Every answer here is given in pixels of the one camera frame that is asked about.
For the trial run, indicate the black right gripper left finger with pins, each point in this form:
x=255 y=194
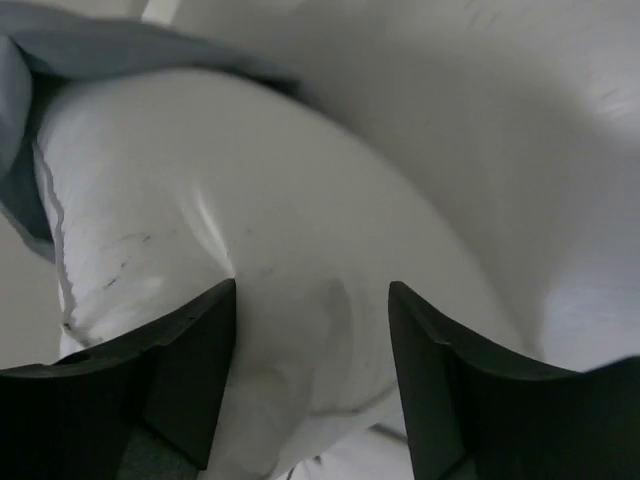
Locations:
x=144 y=405

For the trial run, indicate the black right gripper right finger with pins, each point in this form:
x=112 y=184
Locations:
x=474 y=409

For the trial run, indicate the white pillow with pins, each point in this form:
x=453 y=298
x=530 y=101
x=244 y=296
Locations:
x=486 y=153

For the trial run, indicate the grey pillowcase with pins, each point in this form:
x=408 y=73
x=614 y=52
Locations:
x=51 y=57

